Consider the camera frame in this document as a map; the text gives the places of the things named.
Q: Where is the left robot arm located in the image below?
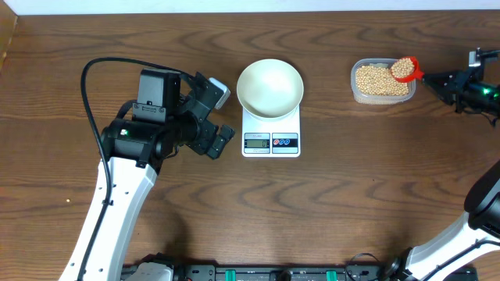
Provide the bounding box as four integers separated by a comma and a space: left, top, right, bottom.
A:
60, 69, 234, 280

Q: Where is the clear plastic container of soybeans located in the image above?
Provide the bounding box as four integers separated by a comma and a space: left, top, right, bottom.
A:
351, 59, 416, 105

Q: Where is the red plastic scoop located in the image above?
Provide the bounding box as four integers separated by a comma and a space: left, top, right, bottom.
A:
390, 56, 424, 83

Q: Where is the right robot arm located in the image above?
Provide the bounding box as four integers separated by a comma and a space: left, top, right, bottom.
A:
380, 69, 499, 280

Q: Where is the white digital kitchen scale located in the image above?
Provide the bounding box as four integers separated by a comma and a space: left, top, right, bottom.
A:
241, 106, 302, 158

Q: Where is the cream round bowl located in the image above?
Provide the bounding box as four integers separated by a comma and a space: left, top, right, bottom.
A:
237, 59, 305, 119

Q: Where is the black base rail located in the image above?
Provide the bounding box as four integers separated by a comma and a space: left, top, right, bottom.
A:
120, 253, 477, 281

